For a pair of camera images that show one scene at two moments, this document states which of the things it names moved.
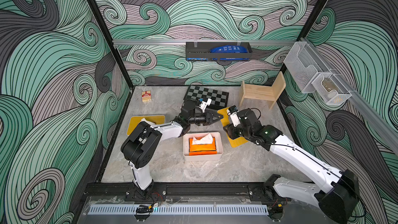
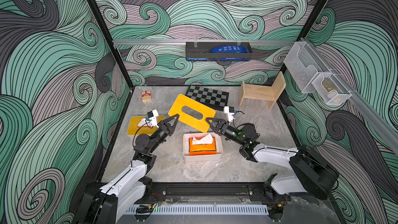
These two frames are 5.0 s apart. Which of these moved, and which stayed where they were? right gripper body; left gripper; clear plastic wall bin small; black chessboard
Moved: left gripper; right gripper body
Stayed: black chessboard; clear plastic wall bin small
